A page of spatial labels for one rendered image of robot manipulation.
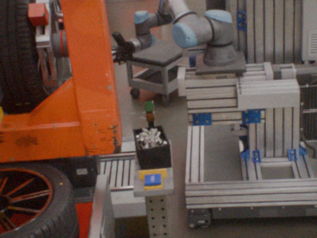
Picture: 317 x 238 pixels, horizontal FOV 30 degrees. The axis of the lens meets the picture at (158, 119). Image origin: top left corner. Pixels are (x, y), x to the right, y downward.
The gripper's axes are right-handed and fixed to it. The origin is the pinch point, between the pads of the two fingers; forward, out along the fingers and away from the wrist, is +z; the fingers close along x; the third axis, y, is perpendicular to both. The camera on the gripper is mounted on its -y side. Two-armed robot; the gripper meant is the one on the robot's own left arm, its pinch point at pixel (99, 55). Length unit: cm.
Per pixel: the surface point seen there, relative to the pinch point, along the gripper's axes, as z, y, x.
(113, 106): 23.7, 7.6, -35.7
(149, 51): -110, 49, 83
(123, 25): -214, 83, 231
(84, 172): 25, 50, -8
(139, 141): 15, 28, -40
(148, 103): 0.0, 17.0, -31.8
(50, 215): 70, 32, -47
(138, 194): 33, 39, -56
